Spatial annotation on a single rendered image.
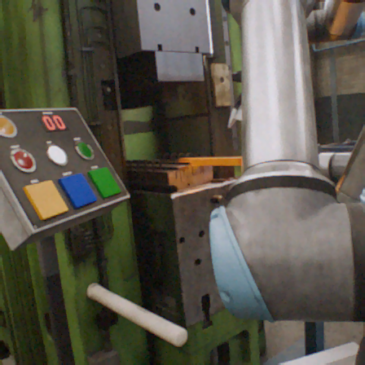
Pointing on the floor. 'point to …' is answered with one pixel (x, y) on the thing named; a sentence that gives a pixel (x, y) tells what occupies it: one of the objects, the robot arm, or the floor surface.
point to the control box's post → (55, 299)
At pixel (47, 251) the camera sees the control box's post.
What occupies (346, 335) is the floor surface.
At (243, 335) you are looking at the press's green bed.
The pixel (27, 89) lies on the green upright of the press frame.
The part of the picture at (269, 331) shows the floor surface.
